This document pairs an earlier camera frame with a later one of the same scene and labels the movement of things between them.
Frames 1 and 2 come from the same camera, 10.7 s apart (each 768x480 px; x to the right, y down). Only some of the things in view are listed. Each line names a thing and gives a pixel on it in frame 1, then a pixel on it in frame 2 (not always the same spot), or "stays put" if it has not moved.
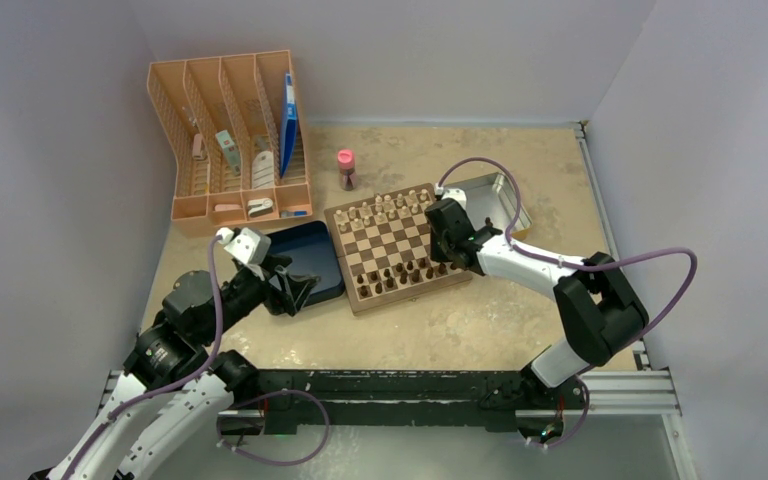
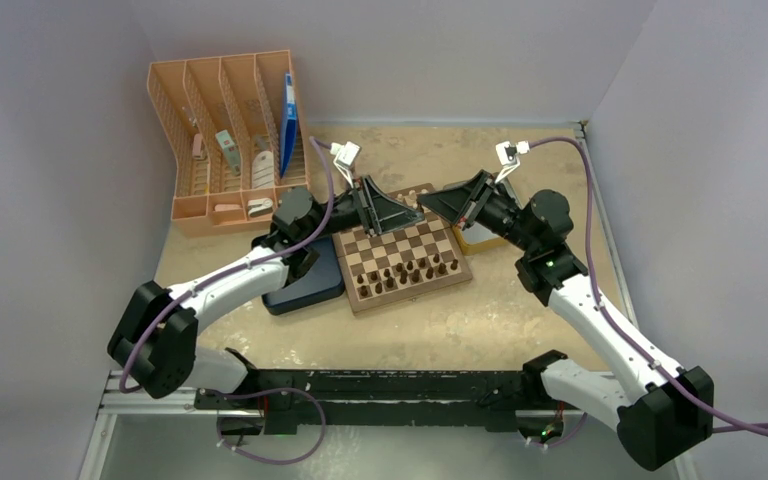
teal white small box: [230, 150] stays put
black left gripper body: [279, 298] to [367, 207]
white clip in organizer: [260, 207] stays put
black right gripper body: [440, 247] to [482, 191]
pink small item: [197, 152] stays put
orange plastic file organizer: [232, 123] stays put
